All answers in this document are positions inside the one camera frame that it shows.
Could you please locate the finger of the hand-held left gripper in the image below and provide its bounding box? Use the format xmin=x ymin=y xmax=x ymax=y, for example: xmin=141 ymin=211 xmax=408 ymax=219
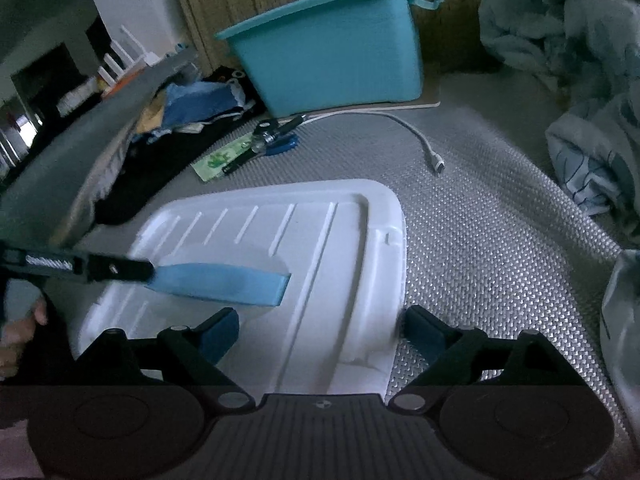
xmin=86 ymin=254 xmax=156 ymax=286

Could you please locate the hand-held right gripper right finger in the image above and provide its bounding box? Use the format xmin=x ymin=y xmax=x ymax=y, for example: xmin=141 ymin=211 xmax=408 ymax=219
xmin=389 ymin=305 xmax=590 ymax=412

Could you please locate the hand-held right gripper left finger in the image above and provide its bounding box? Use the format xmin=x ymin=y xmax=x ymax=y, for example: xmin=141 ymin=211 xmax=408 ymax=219
xmin=75 ymin=306 xmax=256 ymax=410

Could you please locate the white bin lid blue handle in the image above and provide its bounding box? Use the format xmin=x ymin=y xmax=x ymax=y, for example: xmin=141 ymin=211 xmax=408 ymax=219
xmin=75 ymin=178 xmax=407 ymax=397

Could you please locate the teal plastic storage bin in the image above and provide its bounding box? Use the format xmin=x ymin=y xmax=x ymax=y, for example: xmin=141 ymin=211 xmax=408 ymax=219
xmin=215 ymin=0 xmax=444 ymax=119

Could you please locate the person's left hand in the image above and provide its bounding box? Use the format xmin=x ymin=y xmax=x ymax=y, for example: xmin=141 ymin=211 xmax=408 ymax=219
xmin=0 ymin=297 xmax=49 ymax=380

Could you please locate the black cloth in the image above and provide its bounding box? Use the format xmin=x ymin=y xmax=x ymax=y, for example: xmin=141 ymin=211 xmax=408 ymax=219
xmin=94 ymin=66 xmax=252 ymax=227

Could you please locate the grey woven mat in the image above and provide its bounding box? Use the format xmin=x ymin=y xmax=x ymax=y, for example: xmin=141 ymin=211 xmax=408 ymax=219
xmin=75 ymin=70 xmax=632 ymax=443

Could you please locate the grey side board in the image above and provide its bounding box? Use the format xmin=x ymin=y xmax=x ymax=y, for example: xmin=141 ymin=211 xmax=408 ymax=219
xmin=0 ymin=49 xmax=199 ymax=253

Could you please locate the green sachet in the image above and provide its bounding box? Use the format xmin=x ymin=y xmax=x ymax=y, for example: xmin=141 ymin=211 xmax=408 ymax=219
xmin=192 ymin=132 xmax=273 ymax=184

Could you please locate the yellow paper bag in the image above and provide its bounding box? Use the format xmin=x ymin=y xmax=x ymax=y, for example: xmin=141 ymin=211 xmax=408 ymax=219
xmin=135 ymin=106 xmax=167 ymax=134

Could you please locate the black pen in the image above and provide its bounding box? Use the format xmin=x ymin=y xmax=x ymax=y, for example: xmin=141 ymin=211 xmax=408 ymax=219
xmin=222 ymin=115 xmax=307 ymax=175

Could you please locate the white packet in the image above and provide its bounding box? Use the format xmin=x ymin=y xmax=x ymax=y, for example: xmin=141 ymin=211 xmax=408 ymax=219
xmin=56 ymin=76 xmax=102 ymax=117

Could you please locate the blue cloth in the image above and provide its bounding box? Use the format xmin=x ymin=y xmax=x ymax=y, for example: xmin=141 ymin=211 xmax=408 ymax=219
xmin=162 ymin=82 xmax=242 ymax=129

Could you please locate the orange flat item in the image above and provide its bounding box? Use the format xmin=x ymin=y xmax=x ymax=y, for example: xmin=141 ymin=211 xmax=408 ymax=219
xmin=101 ymin=72 xmax=147 ymax=97

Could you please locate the small blue object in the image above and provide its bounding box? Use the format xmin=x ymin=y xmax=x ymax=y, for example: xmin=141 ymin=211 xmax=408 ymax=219
xmin=262 ymin=137 xmax=299 ymax=157

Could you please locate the small black metal gadget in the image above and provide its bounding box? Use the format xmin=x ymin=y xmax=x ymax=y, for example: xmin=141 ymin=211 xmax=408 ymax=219
xmin=251 ymin=119 xmax=281 ymax=154

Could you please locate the pink fleece clothing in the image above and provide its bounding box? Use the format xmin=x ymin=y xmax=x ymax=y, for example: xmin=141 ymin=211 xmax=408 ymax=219
xmin=0 ymin=425 xmax=46 ymax=480

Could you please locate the white slatted rack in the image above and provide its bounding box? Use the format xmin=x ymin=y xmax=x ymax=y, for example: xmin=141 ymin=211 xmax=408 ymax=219
xmin=96 ymin=25 xmax=152 ymax=87

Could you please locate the woven straw mat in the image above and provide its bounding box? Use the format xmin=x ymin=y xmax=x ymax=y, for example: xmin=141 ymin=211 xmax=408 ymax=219
xmin=172 ymin=0 xmax=496 ymax=77

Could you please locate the leaf print blanket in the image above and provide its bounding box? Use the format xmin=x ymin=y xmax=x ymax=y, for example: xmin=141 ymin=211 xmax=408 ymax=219
xmin=477 ymin=0 xmax=640 ymax=377

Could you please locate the white charging cable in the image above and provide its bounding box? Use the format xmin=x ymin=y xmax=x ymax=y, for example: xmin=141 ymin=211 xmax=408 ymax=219
xmin=295 ymin=107 xmax=447 ymax=177

